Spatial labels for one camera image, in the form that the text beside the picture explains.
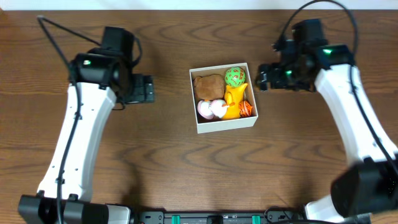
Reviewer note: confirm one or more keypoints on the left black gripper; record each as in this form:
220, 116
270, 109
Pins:
144, 88

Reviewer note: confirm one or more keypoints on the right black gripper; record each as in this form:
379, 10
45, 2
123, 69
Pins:
279, 81

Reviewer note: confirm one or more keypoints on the orange lattice ball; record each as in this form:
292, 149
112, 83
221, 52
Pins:
245, 109

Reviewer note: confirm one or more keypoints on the green numbered dice ball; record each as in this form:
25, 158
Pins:
235, 76

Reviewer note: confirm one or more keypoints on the yellow rubber duck toy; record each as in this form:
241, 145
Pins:
233, 96

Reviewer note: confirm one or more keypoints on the pink white snail toy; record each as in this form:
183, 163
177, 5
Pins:
211, 109

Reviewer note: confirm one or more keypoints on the brown plush toy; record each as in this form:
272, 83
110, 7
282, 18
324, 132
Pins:
211, 87

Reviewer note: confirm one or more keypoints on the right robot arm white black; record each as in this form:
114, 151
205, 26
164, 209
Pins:
370, 183

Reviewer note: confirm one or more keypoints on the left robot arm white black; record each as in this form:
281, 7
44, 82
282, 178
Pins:
98, 81

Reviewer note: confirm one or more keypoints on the white cardboard box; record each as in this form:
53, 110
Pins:
204, 126

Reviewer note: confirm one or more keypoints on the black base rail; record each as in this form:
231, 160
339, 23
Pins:
273, 215

